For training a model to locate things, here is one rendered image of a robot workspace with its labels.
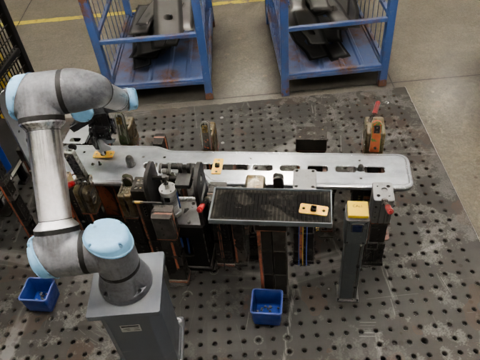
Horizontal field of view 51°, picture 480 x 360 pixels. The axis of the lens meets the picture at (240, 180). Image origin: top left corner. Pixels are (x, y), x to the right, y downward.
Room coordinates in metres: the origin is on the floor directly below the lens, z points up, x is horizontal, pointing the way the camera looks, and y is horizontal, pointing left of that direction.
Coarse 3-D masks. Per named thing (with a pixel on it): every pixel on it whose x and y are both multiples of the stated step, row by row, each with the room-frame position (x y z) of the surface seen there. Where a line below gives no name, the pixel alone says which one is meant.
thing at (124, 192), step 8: (120, 192) 1.26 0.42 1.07; (128, 192) 1.25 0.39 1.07; (120, 200) 1.24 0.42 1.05; (128, 200) 1.24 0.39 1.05; (128, 208) 1.24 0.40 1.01; (136, 208) 1.25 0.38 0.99; (128, 216) 1.24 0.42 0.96; (136, 216) 1.24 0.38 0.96; (136, 224) 1.24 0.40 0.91; (136, 232) 1.25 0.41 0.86; (144, 232) 1.26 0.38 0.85; (136, 240) 1.25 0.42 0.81; (144, 240) 1.24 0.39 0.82; (136, 248) 1.24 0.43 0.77; (144, 248) 1.24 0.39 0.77
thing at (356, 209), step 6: (348, 204) 1.01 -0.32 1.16; (354, 204) 1.00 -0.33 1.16; (360, 204) 1.00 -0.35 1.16; (366, 204) 1.00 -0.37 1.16; (348, 210) 0.99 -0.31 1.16; (354, 210) 0.98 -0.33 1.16; (360, 210) 0.98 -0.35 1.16; (366, 210) 0.98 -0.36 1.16; (348, 216) 0.97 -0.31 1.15; (354, 216) 0.96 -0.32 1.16; (360, 216) 0.96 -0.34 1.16; (366, 216) 0.95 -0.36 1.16
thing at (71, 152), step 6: (72, 144) 1.36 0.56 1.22; (66, 150) 1.35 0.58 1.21; (72, 150) 1.34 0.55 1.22; (66, 156) 1.32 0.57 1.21; (72, 156) 1.32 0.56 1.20; (78, 156) 1.35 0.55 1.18; (72, 162) 1.33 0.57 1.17; (78, 162) 1.33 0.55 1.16; (72, 168) 1.34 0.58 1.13; (78, 168) 1.33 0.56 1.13; (84, 168) 1.36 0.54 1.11; (78, 174) 1.34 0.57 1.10; (84, 174) 1.34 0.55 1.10
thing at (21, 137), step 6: (0, 96) 1.53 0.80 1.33; (0, 102) 1.52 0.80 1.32; (6, 108) 1.53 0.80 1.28; (6, 114) 1.52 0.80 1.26; (6, 120) 1.50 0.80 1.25; (12, 120) 1.53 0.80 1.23; (12, 126) 1.52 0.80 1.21; (18, 126) 1.54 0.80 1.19; (12, 132) 1.50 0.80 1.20; (18, 132) 1.53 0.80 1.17; (24, 132) 1.56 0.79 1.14; (18, 138) 1.52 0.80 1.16; (24, 138) 1.55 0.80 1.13; (18, 144) 1.50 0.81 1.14; (24, 144) 1.53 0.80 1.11; (24, 150) 1.52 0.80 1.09; (24, 156) 1.50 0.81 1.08; (30, 168) 1.50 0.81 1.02
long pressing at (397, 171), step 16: (96, 160) 1.52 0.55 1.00; (112, 160) 1.51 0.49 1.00; (144, 160) 1.49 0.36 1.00; (160, 160) 1.48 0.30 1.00; (176, 160) 1.47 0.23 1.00; (192, 160) 1.46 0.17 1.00; (208, 160) 1.45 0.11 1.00; (224, 160) 1.44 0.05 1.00; (240, 160) 1.43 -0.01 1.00; (256, 160) 1.42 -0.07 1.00; (272, 160) 1.41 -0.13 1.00; (288, 160) 1.40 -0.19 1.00; (304, 160) 1.39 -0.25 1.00; (320, 160) 1.38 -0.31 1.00; (336, 160) 1.37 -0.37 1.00; (352, 160) 1.36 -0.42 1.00; (368, 160) 1.35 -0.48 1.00; (384, 160) 1.34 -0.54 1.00; (400, 160) 1.33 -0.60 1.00; (96, 176) 1.43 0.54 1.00; (112, 176) 1.42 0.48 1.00; (208, 176) 1.36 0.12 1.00; (224, 176) 1.35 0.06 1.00; (240, 176) 1.34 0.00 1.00; (272, 176) 1.32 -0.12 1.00; (288, 176) 1.31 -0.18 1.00; (320, 176) 1.30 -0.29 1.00; (336, 176) 1.29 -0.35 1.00; (352, 176) 1.28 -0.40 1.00; (368, 176) 1.27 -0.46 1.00; (384, 176) 1.26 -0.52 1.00; (400, 176) 1.25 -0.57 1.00
